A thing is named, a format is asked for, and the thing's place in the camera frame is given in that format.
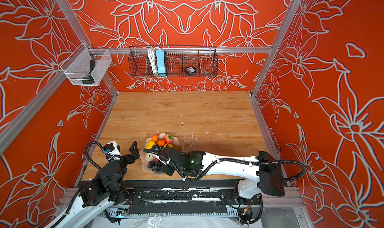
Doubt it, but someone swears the white fake garlic bulb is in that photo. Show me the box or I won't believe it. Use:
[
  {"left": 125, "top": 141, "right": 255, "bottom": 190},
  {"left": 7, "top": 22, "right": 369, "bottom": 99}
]
[{"left": 145, "top": 153, "right": 156, "bottom": 162}]

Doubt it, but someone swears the red fake strawberry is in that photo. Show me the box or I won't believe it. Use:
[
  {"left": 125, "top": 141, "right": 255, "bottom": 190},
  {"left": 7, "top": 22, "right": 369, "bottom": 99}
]
[{"left": 164, "top": 134, "right": 174, "bottom": 144}]

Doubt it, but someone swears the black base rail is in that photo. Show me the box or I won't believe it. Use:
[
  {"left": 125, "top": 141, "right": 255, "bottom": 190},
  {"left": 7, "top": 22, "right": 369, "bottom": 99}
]
[{"left": 108, "top": 179, "right": 261, "bottom": 219}]

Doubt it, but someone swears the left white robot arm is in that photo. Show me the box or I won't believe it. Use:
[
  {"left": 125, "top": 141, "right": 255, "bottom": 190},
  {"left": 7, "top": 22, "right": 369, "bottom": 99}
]
[{"left": 46, "top": 141, "right": 140, "bottom": 228}]

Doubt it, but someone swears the clear plastic wall bin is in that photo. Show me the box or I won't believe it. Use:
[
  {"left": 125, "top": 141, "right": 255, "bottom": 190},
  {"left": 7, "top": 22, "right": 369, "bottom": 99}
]
[{"left": 60, "top": 47, "right": 112, "bottom": 86}]

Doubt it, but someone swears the pink scalloped fruit bowl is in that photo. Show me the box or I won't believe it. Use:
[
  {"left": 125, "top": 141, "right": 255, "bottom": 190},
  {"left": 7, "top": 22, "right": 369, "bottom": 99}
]
[{"left": 139, "top": 133, "right": 180, "bottom": 177}]

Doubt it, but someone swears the black brush in bin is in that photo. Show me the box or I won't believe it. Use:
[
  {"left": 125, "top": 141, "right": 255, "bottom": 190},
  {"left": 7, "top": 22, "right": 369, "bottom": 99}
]
[{"left": 82, "top": 59, "right": 96, "bottom": 84}]

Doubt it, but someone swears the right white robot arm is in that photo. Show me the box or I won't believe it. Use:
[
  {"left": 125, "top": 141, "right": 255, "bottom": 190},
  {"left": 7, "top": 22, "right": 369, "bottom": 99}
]
[{"left": 143, "top": 145, "right": 307, "bottom": 199}]

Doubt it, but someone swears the light blue box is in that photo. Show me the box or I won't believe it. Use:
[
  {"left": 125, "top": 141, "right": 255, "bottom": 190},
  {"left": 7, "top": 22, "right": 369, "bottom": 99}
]
[{"left": 156, "top": 49, "right": 166, "bottom": 76}]

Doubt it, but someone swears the dark fake grape bunch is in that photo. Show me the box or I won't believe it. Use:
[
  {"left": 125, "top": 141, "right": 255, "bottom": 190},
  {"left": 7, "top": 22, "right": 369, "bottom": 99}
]
[{"left": 148, "top": 161, "right": 163, "bottom": 174}]

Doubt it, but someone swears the yellow fake lemon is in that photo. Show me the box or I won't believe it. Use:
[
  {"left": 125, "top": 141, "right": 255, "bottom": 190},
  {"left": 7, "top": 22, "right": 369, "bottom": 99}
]
[{"left": 163, "top": 144, "right": 174, "bottom": 149}]

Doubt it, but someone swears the small fake orange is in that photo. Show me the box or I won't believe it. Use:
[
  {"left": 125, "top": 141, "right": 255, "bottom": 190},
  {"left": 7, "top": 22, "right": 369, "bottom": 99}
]
[
  {"left": 152, "top": 135, "right": 159, "bottom": 142},
  {"left": 158, "top": 139, "right": 167, "bottom": 147}
]

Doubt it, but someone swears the black wire wall basket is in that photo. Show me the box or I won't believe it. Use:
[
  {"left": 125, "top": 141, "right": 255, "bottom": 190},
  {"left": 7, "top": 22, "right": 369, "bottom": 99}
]
[{"left": 128, "top": 45, "right": 219, "bottom": 78}]

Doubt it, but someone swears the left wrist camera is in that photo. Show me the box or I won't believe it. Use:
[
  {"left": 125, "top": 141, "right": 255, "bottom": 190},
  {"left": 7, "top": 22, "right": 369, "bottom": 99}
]
[{"left": 103, "top": 141, "right": 122, "bottom": 162}]

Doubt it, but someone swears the yellow fake pear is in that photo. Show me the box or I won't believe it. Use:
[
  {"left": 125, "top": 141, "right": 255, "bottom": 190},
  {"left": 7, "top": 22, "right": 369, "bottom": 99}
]
[{"left": 146, "top": 141, "right": 156, "bottom": 150}]

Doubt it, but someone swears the white cable bundle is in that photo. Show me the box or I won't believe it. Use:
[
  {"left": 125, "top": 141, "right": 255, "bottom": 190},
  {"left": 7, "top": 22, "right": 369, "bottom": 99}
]
[{"left": 147, "top": 47, "right": 158, "bottom": 75}]

